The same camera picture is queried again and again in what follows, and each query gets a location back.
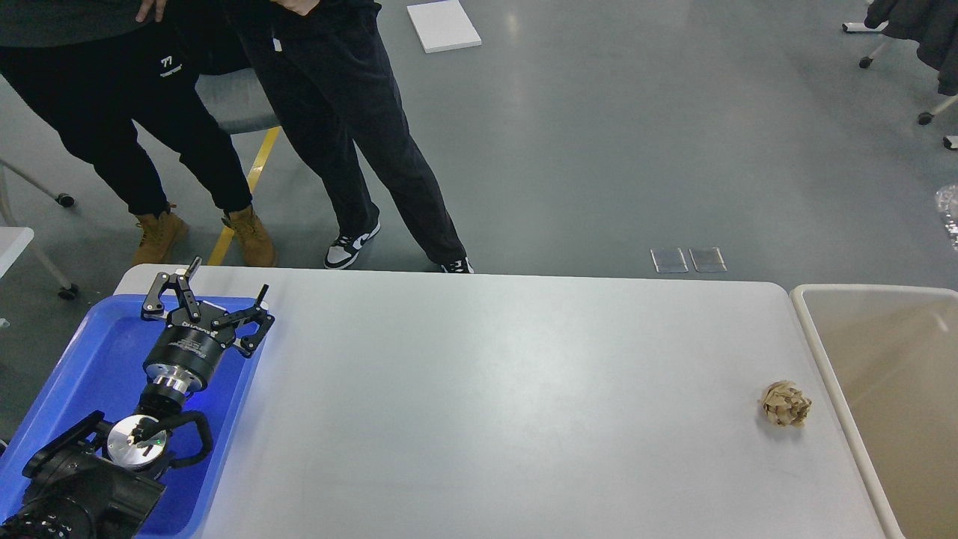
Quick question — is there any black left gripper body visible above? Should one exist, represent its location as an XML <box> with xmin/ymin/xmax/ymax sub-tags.
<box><xmin>143</xmin><ymin>302</ymin><xmax>236</xmax><ymax>393</ymax></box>

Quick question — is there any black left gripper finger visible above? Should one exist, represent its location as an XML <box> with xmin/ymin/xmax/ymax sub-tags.
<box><xmin>213</xmin><ymin>284</ymin><xmax>276</xmax><ymax>359</ymax></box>
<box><xmin>141</xmin><ymin>257</ymin><xmax>204</xmax><ymax>324</ymax></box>

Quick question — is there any aluminium foil tray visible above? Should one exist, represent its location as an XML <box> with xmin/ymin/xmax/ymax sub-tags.
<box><xmin>935</xmin><ymin>183</ymin><xmax>957</xmax><ymax>250</ymax></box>

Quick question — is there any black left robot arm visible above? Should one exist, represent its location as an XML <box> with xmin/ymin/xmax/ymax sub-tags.
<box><xmin>2</xmin><ymin>259</ymin><xmax>275</xmax><ymax>538</ymax></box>

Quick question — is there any blue plastic tray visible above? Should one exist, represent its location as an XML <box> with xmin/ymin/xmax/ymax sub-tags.
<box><xmin>1</xmin><ymin>294</ymin><xmax>261</xmax><ymax>538</ymax></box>

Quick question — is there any person with tan boots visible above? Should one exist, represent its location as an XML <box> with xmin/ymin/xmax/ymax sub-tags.
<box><xmin>2</xmin><ymin>1</ymin><xmax>278</xmax><ymax>267</ymax></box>

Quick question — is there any person with black-white sneakers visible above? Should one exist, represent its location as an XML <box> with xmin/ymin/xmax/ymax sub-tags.
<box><xmin>222</xmin><ymin>1</ymin><xmax>473</xmax><ymax>274</ymax></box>

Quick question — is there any white board on floor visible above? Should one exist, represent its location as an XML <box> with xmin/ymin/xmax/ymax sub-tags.
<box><xmin>406</xmin><ymin>1</ymin><xmax>483</xmax><ymax>54</ymax></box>

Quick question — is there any left metal floor plate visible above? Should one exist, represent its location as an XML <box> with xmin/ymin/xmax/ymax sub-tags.
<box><xmin>650</xmin><ymin>248</ymin><xmax>690</xmax><ymax>274</ymax></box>

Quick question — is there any metal floor plate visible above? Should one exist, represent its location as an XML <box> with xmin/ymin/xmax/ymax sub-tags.
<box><xmin>650</xmin><ymin>248</ymin><xmax>690</xmax><ymax>274</ymax></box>
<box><xmin>688</xmin><ymin>248</ymin><xmax>728</xmax><ymax>273</ymax></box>

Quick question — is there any right metal floor plate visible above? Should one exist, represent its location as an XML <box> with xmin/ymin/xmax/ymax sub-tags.
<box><xmin>688</xmin><ymin>248</ymin><xmax>728</xmax><ymax>273</ymax></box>

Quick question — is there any crumpled brown paper ball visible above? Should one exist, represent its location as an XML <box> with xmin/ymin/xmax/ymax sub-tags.
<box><xmin>758</xmin><ymin>381</ymin><xmax>812</xmax><ymax>427</ymax></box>

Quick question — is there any beige plastic bin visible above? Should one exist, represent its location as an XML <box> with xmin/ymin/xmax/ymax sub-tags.
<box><xmin>790</xmin><ymin>285</ymin><xmax>957</xmax><ymax>538</ymax></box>

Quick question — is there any chair with dark jacket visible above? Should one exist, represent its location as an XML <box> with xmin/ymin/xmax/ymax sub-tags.
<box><xmin>841</xmin><ymin>1</ymin><xmax>957</xmax><ymax>126</ymax></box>

